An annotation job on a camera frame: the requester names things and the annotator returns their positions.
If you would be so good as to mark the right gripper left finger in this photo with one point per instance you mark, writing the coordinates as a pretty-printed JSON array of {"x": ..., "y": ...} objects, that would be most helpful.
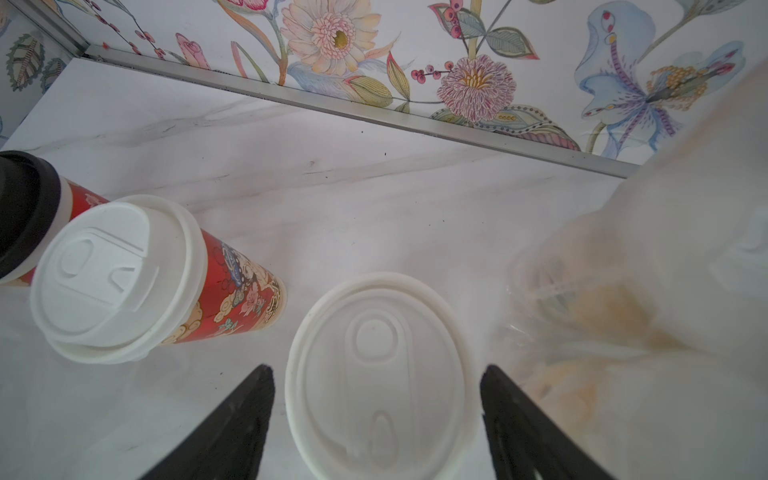
[{"x": 229, "y": 443}]

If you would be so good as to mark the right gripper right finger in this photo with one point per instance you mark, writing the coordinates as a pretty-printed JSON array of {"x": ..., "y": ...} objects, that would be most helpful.
[{"x": 523, "y": 442}]

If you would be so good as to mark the white lid red back cup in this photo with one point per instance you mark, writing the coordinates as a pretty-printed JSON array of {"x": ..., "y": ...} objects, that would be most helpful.
[{"x": 381, "y": 383}]

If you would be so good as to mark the white lid red cup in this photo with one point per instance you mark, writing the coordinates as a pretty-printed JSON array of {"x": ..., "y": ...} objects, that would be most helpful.
[
  {"x": 381, "y": 383},
  {"x": 131, "y": 275}
]

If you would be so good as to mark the clear plastic carrier bag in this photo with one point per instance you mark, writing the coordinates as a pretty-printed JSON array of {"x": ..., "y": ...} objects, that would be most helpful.
[{"x": 691, "y": 225}]

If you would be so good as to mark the white lid floral cup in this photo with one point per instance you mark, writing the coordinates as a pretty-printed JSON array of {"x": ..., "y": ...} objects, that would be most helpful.
[{"x": 584, "y": 289}]

